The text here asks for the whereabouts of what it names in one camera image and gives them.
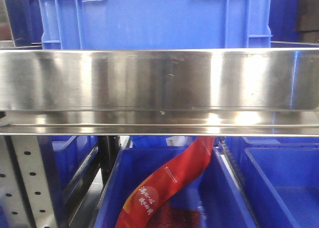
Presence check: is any blue bin with red bag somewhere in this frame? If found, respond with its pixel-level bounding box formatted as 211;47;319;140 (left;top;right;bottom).
94;147;256;228

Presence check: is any blue bin lower left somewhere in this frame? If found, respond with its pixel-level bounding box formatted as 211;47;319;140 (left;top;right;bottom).
50;135;98;201

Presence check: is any large blue target bin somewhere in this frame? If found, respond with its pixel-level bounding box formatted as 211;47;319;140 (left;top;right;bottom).
39;0;272;49

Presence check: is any blue bin lower right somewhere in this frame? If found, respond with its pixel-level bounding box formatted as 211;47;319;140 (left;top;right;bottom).
222;137;319;228

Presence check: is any red printed bag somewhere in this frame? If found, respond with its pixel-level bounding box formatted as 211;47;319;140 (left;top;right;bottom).
115;136;215;228

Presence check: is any perforated metal upright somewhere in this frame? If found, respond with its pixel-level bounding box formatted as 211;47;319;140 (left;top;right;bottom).
0;136;58;228

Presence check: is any stainless steel shelf rail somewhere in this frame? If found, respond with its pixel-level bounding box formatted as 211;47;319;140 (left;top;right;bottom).
0;48;319;137

